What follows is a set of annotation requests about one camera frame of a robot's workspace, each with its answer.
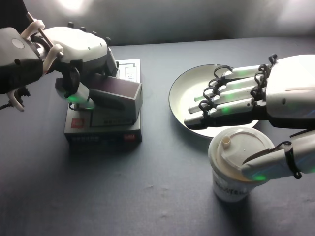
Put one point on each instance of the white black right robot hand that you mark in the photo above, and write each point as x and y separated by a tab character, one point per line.
290	93

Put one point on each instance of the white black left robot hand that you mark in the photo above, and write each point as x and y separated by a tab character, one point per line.
81	46

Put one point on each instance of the small grey box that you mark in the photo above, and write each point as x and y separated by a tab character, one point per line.
120	91

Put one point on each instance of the white paper coffee cup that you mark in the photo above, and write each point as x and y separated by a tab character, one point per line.
229	182

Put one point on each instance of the black and white box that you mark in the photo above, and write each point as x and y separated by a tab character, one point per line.
103	137

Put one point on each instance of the white plate with dark rim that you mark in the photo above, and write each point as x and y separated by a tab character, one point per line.
187	93

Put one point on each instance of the dark background curtain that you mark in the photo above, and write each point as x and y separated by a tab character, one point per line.
9	12

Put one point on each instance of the grey table cloth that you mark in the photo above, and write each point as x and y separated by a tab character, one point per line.
147	191

